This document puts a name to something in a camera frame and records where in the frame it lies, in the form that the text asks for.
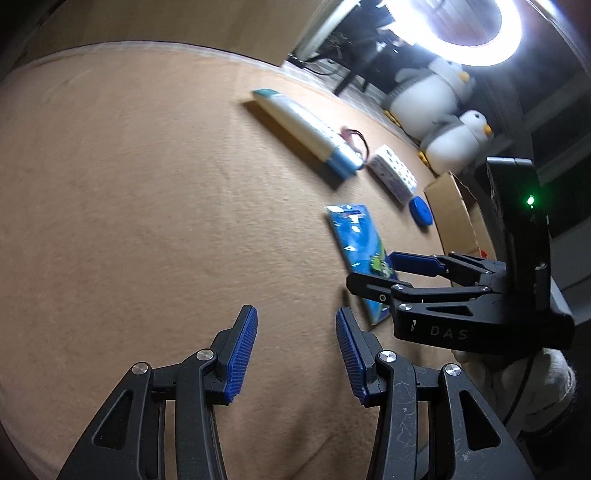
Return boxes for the white tube with blue cap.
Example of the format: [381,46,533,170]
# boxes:
[252,89,365,178]

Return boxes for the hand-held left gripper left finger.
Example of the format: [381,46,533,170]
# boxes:
[55,305,259,480]

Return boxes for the printed tissue pack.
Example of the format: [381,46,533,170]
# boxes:
[368,144,419,206]

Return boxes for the ring light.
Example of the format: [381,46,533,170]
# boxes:
[379,0,522,65]

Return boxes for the large penguin plush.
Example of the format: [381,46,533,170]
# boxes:
[383,55,476,139]

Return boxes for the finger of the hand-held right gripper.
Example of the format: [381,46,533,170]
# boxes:
[346,271,492,305]
[390,251,506,289]

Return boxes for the black tripod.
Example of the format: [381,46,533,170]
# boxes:
[335,28,416,95]

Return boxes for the blue round lid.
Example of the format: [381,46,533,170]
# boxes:
[409,195,435,229]

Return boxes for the cardboard box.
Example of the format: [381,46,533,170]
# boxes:
[424,171,502,264]

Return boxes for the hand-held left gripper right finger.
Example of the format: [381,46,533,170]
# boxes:
[335,308,541,480]

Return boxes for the blue printed packet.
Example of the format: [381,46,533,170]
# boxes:
[324,203,400,326]

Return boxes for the small penguin plush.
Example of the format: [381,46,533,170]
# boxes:
[418,110,495,176]

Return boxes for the purple hair tie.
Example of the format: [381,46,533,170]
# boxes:
[339,128,370,155]

